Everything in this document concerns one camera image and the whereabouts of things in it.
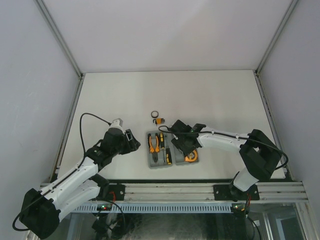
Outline orange tape measure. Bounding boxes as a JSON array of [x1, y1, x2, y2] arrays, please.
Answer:
[[184, 149, 198, 163]]

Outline long black yellow screwdriver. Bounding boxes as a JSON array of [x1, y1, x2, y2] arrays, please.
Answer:
[[159, 132, 166, 161]]

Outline orange black pliers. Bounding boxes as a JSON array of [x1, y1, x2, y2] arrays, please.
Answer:
[[147, 133, 160, 163]]

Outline grey plastic tool case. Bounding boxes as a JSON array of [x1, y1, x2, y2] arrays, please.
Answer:
[[146, 131, 200, 169]]

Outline short yellow black screwdriver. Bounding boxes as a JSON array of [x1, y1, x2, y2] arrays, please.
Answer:
[[165, 147, 172, 165]]

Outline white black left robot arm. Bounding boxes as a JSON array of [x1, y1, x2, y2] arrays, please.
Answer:
[[17, 127, 141, 240]]

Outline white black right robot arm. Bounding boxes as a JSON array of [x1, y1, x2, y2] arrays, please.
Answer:
[[167, 120, 288, 202]]

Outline black electrical tape roll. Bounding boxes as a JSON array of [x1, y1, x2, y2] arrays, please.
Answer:
[[150, 110, 159, 119]]

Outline orange hex key set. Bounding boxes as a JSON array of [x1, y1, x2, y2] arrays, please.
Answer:
[[153, 118, 166, 125]]

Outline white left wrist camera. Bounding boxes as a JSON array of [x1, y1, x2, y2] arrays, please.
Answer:
[[109, 118, 124, 131]]

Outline black left camera cable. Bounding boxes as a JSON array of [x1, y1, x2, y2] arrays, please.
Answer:
[[12, 112, 112, 231]]

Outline black camera cable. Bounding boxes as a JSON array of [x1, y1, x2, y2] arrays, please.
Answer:
[[12, 112, 112, 231], [157, 124, 289, 171]]

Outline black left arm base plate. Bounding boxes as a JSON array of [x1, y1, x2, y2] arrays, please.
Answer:
[[96, 183, 126, 202]]

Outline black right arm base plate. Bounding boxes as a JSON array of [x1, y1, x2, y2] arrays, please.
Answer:
[[213, 184, 260, 202]]

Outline grey slotted cable duct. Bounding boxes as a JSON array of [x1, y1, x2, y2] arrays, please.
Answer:
[[72, 202, 233, 214]]

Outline black right camera cable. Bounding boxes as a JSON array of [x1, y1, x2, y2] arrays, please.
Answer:
[[157, 124, 289, 171]]

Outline aluminium front rail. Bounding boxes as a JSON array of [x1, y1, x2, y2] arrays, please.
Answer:
[[114, 182, 309, 203]]

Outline left aluminium frame post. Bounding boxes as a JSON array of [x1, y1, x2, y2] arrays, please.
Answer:
[[33, 0, 83, 79]]

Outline aluminium frame post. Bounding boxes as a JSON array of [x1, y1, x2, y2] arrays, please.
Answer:
[[255, 0, 300, 75], [33, 0, 83, 79]]

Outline right aluminium frame post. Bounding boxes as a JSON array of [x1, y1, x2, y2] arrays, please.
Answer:
[[255, 0, 300, 75]]

